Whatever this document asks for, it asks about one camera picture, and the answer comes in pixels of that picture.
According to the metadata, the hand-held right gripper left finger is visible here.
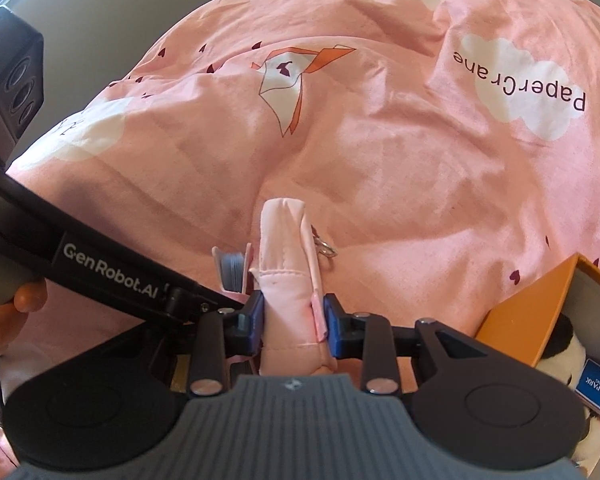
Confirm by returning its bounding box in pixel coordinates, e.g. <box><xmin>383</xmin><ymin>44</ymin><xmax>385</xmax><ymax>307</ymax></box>
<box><xmin>187</xmin><ymin>290</ymin><xmax>267</xmax><ymax>396</ymax></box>

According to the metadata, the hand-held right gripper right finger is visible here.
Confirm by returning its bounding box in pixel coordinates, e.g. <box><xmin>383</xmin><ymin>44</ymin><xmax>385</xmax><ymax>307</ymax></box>
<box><xmin>324</xmin><ymin>294</ymin><xmax>486</xmax><ymax>395</ymax></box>

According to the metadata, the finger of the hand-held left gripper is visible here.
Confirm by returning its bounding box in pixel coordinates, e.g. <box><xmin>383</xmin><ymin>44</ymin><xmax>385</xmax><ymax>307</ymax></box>
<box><xmin>166</xmin><ymin>282</ymin><xmax>251</xmax><ymax>326</ymax></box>

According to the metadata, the pink holder with grey sheets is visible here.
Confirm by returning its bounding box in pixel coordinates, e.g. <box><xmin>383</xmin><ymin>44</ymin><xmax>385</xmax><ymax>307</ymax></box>
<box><xmin>211</xmin><ymin>244</ymin><xmax>254</xmax><ymax>295</ymax></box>

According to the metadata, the pink cloth pouch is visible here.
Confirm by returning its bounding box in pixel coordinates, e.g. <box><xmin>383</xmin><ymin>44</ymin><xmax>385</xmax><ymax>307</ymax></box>
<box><xmin>250</xmin><ymin>199</ymin><xmax>338</xmax><ymax>377</ymax></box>

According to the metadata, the orange cardboard box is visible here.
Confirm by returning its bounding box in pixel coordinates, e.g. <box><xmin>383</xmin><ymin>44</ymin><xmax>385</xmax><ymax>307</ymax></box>
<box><xmin>475</xmin><ymin>252</ymin><xmax>600</xmax><ymax>480</ymax></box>

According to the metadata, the person's left hand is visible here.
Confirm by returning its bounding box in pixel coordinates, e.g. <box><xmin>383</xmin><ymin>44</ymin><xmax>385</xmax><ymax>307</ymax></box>
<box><xmin>0</xmin><ymin>279</ymin><xmax>49</xmax><ymax>362</ymax></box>

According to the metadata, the pink printed blanket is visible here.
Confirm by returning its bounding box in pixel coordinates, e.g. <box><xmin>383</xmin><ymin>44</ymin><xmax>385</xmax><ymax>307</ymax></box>
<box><xmin>0</xmin><ymin>0</ymin><xmax>600</xmax><ymax>466</ymax></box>

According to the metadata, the white plush toy striped ball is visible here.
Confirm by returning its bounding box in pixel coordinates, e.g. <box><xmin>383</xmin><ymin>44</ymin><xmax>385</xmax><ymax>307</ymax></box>
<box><xmin>537</xmin><ymin>310</ymin><xmax>600</xmax><ymax>461</ymax></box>

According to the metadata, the blue small book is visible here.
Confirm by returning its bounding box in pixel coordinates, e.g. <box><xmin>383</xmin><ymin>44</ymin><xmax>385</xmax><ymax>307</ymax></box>
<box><xmin>575</xmin><ymin>357</ymin><xmax>600</xmax><ymax>428</ymax></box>

